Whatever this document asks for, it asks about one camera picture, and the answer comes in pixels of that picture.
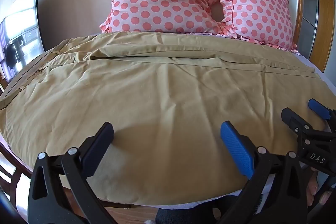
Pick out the white bed sheet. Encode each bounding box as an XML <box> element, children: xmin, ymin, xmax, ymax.
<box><xmin>155</xmin><ymin>52</ymin><xmax>336</xmax><ymax>210</ymax></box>

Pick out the person's dark clothing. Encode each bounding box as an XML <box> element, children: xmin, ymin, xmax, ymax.
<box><xmin>155</xmin><ymin>194</ymin><xmax>247</xmax><ymax>224</ymax></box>

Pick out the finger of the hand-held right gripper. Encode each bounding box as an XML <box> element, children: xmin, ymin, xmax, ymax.
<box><xmin>281</xmin><ymin>108</ymin><xmax>313</xmax><ymax>136</ymax></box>
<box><xmin>308</xmin><ymin>98</ymin><xmax>336</xmax><ymax>132</ymax></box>

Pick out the person's right hand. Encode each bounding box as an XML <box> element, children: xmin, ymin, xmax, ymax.
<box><xmin>307</xmin><ymin>168</ymin><xmax>319</xmax><ymax>204</ymax></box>

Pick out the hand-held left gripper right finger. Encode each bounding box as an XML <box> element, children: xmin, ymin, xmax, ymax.
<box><xmin>220</xmin><ymin>121</ymin><xmax>315</xmax><ymax>224</ymax></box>

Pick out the wall mirror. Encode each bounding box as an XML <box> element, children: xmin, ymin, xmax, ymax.
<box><xmin>0</xmin><ymin>0</ymin><xmax>45</xmax><ymax>83</ymax></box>

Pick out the tan bed blanket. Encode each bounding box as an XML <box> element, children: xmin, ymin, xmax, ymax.
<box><xmin>0</xmin><ymin>31</ymin><xmax>336</xmax><ymax>207</ymax></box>

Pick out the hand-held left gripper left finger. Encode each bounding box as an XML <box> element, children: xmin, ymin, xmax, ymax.
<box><xmin>28</xmin><ymin>122</ymin><xmax>116</xmax><ymax>224</ymax></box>

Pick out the dark wooden furniture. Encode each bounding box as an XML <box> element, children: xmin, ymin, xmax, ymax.
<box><xmin>0</xmin><ymin>132</ymin><xmax>34</xmax><ymax>203</ymax></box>

